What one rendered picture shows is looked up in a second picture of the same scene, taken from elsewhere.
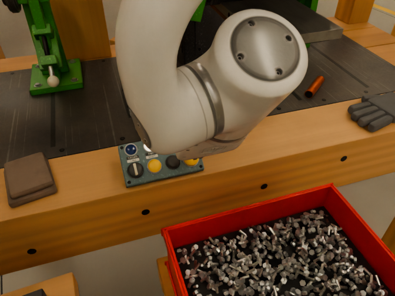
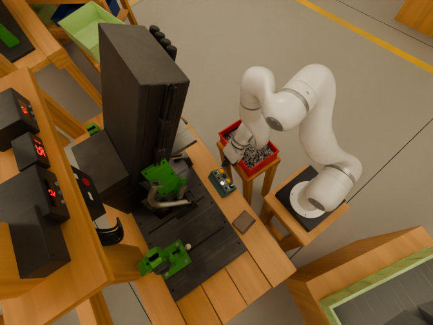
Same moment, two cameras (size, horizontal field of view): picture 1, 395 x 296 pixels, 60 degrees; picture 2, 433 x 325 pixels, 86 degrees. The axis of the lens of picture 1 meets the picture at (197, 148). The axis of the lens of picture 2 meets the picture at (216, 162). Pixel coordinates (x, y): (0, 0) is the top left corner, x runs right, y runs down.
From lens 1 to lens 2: 104 cm
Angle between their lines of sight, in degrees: 54
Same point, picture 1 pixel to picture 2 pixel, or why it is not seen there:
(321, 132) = not seen: hidden behind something
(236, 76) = not seen: hidden behind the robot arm
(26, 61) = (152, 298)
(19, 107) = (202, 261)
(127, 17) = (266, 133)
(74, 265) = not seen: hidden behind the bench
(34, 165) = (240, 220)
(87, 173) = (233, 205)
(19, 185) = (250, 218)
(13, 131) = (219, 250)
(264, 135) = (196, 155)
